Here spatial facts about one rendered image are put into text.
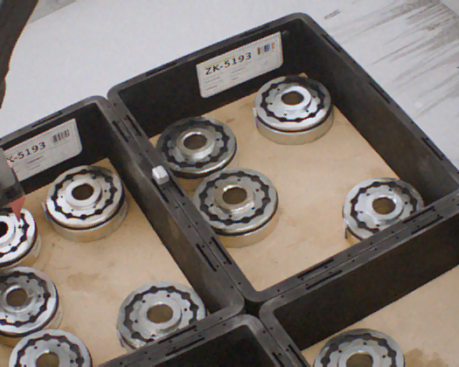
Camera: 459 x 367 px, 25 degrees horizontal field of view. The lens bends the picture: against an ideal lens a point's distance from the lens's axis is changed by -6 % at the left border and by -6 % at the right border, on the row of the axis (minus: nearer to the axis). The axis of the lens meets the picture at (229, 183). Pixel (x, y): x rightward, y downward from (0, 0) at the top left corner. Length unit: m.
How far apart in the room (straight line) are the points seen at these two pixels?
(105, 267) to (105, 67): 0.55
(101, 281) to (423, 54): 0.72
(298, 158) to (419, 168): 0.18
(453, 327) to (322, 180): 0.29
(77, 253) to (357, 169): 0.37
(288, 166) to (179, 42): 0.48
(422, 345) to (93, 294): 0.40
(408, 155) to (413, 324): 0.22
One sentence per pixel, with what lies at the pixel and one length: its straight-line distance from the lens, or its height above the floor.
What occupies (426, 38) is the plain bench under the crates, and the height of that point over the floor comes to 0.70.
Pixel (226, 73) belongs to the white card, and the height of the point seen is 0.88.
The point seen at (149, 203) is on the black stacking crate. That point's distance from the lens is 1.30.
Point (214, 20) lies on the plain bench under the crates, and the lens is 1.83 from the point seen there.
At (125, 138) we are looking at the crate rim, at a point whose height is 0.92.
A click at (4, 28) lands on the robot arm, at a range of 1.04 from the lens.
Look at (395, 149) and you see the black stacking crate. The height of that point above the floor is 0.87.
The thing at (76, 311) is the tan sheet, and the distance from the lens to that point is 1.27.
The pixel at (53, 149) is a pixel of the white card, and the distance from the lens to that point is 1.38.
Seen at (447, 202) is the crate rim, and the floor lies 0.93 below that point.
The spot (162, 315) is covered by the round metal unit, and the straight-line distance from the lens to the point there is 1.23.
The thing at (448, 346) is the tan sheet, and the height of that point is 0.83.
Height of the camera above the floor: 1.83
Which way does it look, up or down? 47 degrees down
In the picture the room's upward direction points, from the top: 8 degrees counter-clockwise
